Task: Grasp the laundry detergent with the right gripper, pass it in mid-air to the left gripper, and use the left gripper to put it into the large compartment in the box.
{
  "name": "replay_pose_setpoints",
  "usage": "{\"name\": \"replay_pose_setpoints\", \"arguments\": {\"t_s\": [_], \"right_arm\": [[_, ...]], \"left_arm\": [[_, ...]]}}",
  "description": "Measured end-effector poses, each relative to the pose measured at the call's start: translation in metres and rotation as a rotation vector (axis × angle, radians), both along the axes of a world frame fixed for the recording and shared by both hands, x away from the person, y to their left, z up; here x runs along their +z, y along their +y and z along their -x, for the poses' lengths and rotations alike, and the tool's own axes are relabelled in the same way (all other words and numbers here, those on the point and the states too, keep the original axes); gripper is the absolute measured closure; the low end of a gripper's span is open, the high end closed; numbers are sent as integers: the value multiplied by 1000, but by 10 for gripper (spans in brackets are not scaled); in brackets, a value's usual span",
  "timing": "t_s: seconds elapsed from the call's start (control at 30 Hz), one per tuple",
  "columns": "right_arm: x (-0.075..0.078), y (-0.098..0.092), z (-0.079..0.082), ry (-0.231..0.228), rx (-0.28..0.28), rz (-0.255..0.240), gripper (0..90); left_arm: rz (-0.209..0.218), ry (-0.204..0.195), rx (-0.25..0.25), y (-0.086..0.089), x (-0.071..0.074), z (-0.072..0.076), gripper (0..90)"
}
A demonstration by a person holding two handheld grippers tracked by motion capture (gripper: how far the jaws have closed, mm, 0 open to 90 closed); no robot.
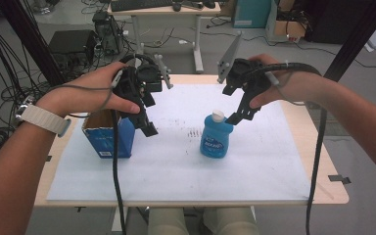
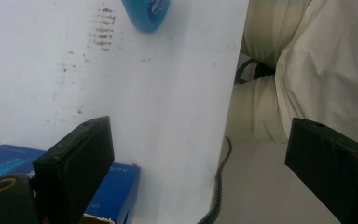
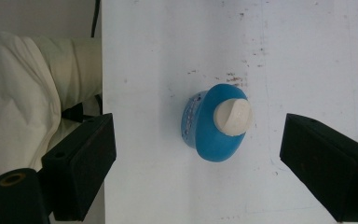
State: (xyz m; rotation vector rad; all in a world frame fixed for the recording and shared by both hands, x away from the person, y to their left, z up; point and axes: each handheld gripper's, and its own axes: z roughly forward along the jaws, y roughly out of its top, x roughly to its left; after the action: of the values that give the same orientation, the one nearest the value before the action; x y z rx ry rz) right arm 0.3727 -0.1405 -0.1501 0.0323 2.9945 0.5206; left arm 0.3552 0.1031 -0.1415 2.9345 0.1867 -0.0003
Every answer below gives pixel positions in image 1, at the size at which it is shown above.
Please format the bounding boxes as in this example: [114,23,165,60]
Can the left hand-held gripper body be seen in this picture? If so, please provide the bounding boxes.
[112,53,174,108]

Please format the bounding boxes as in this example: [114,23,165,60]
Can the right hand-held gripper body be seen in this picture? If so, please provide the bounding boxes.
[216,30,272,94]

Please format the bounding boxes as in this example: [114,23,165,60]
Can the blue bottle with white cap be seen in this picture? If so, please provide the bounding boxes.
[199,109,234,160]

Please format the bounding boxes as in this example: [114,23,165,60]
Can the blue cardboard box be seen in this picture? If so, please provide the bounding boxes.
[81,109,136,160]

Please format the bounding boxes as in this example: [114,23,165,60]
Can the person's right hand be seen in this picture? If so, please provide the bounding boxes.
[248,53,328,111]

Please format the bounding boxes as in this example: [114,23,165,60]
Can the person's left hand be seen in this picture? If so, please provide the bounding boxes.
[36,61,141,118]

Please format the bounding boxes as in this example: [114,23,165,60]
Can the black computer tower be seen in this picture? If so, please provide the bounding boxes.
[92,11,125,57]

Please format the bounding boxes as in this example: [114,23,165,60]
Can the white desk with wooden top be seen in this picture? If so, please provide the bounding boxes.
[107,1,221,74]

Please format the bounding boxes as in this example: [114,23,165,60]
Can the white table mat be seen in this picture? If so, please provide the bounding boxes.
[46,83,311,202]

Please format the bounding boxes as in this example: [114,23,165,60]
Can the teal box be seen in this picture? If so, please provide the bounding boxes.
[231,0,273,29]

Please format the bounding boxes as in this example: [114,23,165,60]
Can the brown cardboard box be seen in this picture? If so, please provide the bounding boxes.
[273,20,307,39]

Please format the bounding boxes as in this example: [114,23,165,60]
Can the black equipment case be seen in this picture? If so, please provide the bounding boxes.
[48,29,97,67]

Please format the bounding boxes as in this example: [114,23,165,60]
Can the black keyboard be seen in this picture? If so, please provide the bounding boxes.
[110,0,174,13]

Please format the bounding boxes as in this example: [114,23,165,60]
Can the grey ribbed floor mat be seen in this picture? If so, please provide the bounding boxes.
[306,101,346,137]

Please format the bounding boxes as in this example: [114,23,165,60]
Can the wristwatch with white band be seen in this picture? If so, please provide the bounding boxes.
[14,96,72,138]

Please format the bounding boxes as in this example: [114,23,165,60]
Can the person's beige trousers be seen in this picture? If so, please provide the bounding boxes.
[148,206,259,235]

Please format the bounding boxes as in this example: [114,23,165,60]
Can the black tape piece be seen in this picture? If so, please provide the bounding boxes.
[327,174,352,185]

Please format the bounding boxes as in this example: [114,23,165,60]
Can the thin grey left gripper cable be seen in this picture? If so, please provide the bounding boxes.
[47,69,125,116]

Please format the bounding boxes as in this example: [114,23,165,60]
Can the thin grey gripper cable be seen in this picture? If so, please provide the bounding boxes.
[263,60,307,106]
[47,69,125,116]

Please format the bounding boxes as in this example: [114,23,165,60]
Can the thin grey right gripper cable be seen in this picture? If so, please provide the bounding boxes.
[263,60,307,106]

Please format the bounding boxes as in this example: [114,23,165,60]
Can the thick black left gripper cable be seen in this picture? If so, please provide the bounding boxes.
[111,53,160,235]

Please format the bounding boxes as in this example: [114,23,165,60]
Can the thick black gripper cable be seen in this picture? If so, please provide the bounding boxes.
[111,53,160,235]
[246,61,328,235]

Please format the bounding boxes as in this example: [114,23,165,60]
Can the thick black right gripper cable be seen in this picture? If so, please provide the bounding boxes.
[246,61,328,235]

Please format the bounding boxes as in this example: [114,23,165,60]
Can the black metal frame post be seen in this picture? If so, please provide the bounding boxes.
[322,0,376,82]
[0,0,67,87]

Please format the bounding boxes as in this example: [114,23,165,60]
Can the bundle of black floor cables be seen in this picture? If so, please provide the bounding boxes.
[0,19,57,155]

